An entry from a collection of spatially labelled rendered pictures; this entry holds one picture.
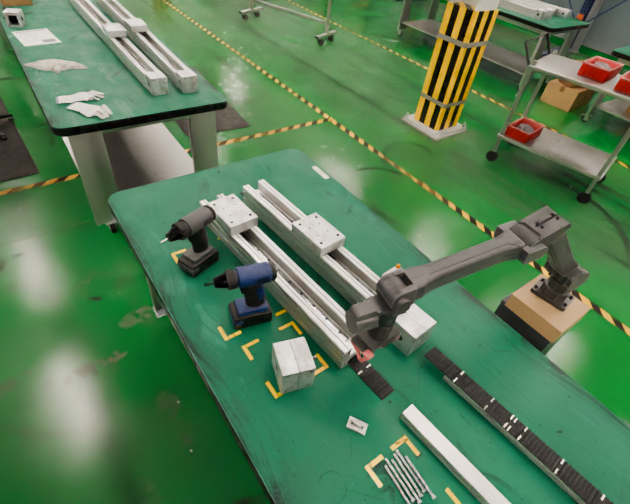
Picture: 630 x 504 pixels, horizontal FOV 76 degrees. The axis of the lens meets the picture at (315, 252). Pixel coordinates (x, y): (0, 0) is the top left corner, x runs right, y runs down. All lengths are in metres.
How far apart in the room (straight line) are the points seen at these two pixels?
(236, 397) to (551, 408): 0.88
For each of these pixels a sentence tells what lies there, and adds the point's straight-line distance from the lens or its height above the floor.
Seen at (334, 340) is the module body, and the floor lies 0.86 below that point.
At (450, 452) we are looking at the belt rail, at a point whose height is 0.81.
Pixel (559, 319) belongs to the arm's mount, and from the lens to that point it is 1.54.
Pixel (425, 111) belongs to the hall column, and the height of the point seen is 0.16.
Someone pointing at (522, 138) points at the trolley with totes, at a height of 0.30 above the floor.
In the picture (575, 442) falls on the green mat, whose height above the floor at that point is 0.78.
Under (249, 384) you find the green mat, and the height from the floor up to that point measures 0.78.
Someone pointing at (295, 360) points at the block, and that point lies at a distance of 1.09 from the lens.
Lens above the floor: 1.81
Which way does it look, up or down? 43 degrees down
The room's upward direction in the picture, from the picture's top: 9 degrees clockwise
